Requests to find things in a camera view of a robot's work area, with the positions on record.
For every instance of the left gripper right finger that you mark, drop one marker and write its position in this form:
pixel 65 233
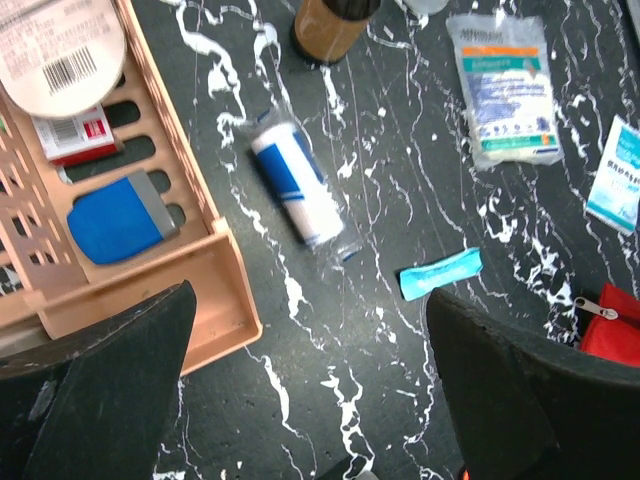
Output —
pixel 526 407

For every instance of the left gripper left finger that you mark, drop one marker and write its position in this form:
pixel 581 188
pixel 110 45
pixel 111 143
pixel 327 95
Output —
pixel 94 404

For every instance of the red first aid kit pouch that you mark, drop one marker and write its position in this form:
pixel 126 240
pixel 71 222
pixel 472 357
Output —
pixel 613 332

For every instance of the teal wipe packet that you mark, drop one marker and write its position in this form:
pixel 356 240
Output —
pixel 417 282

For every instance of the orange plastic file organizer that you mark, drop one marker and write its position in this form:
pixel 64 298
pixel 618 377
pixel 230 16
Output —
pixel 74 254

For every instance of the blue grey plastic device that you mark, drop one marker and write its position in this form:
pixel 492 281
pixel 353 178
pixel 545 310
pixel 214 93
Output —
pixel 121 220

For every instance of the white teal sachet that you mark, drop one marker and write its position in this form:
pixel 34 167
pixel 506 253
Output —
pixel 614 196

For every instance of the red white small box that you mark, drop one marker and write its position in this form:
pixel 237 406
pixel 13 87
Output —
pixel 76 140

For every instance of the white blue bandage roll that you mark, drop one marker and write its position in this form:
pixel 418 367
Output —
pixel 287 163

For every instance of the gauze pack clear wrapper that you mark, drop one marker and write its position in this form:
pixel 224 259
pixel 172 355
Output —
pixel 504 72

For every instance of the white oval barcode package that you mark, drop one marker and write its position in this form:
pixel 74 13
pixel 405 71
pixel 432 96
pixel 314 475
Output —
pixel 60 58

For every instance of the white bottle white cap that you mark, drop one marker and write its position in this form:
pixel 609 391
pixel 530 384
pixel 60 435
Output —
pixel 426 7

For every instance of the brown bottle orange cap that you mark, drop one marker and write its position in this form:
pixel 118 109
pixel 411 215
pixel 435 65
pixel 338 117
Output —
pixel 323 31

